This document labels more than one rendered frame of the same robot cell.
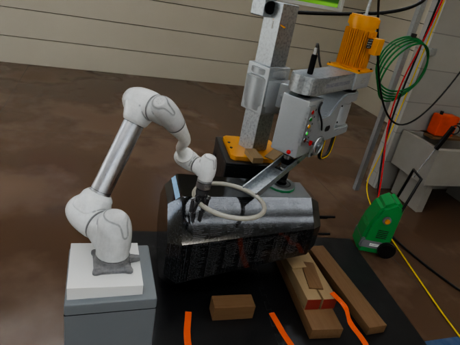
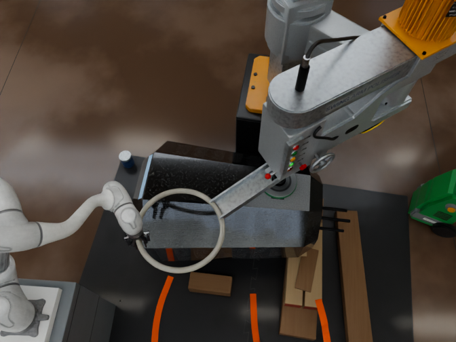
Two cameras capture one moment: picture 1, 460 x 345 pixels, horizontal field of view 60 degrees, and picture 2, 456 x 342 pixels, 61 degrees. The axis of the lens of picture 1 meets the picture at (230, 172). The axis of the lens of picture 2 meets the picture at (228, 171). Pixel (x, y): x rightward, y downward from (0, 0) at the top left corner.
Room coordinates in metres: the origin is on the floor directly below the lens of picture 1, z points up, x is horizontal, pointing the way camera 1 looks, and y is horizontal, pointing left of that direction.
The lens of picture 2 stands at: (1.71, -0.59, 2.92)
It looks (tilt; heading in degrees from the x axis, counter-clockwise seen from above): 62 degrees down; 27
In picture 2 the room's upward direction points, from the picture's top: 2 degrees counter-clockwise
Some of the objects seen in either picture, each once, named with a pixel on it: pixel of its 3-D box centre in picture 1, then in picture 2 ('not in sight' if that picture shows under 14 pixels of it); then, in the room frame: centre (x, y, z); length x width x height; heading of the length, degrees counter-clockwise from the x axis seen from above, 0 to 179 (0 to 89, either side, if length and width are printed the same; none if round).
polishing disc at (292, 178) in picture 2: (280, 183); (278, 180); (2.75, -0.40, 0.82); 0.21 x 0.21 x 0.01
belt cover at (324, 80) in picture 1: (329, 81); (362, 68); (3.03, -0.60, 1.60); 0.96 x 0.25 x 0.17; 145
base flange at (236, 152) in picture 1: (251, 148); (284, 86); (3.48, -0.16, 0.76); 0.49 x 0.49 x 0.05; 15
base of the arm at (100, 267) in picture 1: (116, 257); (25, 316); (1.49, 0.46, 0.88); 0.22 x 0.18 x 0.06; 114
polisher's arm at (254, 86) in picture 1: (286, 94); (324, 36); (3.42, -0.35, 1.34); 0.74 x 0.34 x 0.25; 73
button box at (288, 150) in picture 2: (307, 125); (290, 156); (2.63, -0.45, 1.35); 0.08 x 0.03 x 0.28; 145
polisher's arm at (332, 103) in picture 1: (322, 120); (353, 108); (3.06, -0.64, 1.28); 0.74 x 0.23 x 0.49; 145
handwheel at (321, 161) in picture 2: (313, 144); (317, 157); (2.78, -0.57, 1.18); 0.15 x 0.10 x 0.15; 145
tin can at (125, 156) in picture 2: not in sight; (126, 159); (2.77, 0.90, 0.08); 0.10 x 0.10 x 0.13
